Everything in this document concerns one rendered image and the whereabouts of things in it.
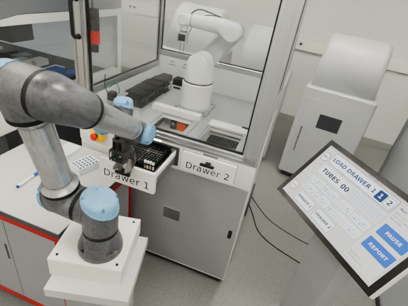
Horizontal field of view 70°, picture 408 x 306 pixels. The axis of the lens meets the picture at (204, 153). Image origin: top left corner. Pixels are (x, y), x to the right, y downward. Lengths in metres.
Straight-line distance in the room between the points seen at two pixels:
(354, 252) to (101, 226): 0.82
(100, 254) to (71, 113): 0.52
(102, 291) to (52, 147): 0.52
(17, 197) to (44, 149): 0.67
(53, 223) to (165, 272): 0.97
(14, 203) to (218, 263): 1.16
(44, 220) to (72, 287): 0.36
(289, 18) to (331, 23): 3.19
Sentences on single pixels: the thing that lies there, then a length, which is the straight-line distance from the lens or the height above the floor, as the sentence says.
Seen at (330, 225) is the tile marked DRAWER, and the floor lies 1.01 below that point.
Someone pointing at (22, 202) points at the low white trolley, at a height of 0.76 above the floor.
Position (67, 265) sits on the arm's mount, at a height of 0.82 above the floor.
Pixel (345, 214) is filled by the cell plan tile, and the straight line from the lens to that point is 1.16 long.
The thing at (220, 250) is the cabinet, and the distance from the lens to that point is 1.84.
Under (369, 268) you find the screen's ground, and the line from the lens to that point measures 1.09.
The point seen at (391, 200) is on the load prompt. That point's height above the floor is 1.16.
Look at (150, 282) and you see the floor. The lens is 2.05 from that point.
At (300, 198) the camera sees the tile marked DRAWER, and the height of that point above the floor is 1.00.
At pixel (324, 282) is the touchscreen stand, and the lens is 1.38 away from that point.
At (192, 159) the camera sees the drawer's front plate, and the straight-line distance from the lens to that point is 1.49.
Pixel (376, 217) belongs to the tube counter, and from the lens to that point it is 1.14.
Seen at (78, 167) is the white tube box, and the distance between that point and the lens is 1.59.
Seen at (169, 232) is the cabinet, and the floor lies 0.31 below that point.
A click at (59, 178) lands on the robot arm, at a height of 1.13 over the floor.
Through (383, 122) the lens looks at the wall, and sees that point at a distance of 4.69.
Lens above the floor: 1.70
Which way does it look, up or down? 31 degrees down
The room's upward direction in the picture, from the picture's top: 10 degrees clockwise
